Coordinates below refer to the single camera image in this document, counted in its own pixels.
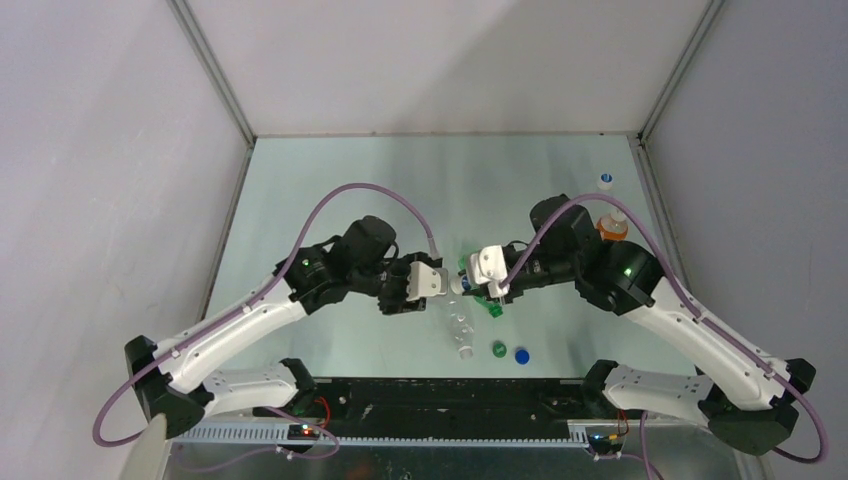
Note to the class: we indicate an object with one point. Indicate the clear bottle with blue cap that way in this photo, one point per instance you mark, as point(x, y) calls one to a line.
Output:
point(605, 183)

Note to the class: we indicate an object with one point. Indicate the clear bottle lying on table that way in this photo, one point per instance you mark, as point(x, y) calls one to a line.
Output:
point(460, 327)

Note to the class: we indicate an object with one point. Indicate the orange drink bottle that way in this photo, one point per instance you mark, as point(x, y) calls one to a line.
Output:
point(613, 225)

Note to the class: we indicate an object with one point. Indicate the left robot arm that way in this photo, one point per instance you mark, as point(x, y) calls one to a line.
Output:
point(183, 378)

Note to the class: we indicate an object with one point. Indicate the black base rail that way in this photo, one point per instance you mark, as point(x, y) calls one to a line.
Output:
point(454, 408)

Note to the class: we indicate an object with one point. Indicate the clear plastic bottle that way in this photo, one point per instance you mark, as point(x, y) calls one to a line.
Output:
point(454, 284)

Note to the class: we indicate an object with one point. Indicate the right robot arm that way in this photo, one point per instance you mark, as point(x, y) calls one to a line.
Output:
point(744, 396)

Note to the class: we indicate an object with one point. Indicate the green plastic bottle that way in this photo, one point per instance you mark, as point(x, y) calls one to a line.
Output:
point(493, 308)

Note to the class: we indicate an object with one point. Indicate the circuit board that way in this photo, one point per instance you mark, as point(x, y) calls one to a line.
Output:
point(606, 446)
point(303, 432)

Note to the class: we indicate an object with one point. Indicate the metal cable duct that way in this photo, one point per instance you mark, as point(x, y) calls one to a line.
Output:
point(274, 433)

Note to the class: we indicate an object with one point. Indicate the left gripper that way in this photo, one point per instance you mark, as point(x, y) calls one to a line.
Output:
point(399, 304)

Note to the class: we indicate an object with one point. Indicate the green bottle cap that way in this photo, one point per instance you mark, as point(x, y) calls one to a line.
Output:
point(499, 349)

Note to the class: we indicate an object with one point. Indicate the right circuit board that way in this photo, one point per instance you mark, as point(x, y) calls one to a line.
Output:
point(606, 446)

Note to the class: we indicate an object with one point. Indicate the left circuit board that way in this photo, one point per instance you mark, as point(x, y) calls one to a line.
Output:
point(303, 432)

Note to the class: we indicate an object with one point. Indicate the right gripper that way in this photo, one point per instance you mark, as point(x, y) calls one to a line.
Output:
point(513, 292)

